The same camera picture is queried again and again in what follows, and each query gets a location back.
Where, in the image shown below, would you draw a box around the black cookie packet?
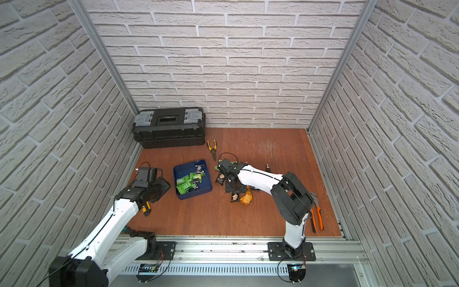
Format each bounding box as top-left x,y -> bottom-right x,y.
215,172 -> 226,185
231,193 -> 240,203

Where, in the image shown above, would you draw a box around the dark blue storage box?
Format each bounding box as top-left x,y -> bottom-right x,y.
173,160 -> 213,200

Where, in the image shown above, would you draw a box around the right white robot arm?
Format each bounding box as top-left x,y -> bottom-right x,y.
218,160 -> 313,249

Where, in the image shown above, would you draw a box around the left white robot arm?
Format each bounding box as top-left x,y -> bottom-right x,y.
48,178 -> 174,287

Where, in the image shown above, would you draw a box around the yellow utility knife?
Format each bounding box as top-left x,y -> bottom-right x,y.
142,202 -> 151,216

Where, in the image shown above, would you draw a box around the yellow black pliers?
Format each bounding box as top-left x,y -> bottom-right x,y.
207,140 -> 218,161

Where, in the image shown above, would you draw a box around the black plastic toolbox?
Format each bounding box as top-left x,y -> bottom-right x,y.
132,107 -> 206,149

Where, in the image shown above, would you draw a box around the left control board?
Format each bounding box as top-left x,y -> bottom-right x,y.
136,263 -> 161,283

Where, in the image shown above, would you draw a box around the control board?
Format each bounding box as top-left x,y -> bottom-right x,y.
287,264 -> 307,283
136,263 -> 161,283

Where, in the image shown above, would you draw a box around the right control board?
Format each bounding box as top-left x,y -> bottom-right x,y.
287,264 -> 307,283

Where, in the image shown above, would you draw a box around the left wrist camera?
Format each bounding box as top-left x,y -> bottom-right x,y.
134,167 -> 158,188

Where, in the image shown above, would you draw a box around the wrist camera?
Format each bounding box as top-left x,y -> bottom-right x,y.
134,167 -> 158,188
218,159 -> 238,175

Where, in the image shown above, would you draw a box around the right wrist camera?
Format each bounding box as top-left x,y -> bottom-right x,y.
218,159 -> 238,175

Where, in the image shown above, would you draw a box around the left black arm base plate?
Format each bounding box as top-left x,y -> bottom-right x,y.
137,241 -> 177,261

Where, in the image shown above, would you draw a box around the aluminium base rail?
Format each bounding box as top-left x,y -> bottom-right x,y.
122,236 -> 369,276

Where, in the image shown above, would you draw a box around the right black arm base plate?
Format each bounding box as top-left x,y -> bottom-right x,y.
267,241 -> 316,261

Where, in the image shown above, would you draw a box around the orange handled pliers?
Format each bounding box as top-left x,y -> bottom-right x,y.
310,193 -> 324,233

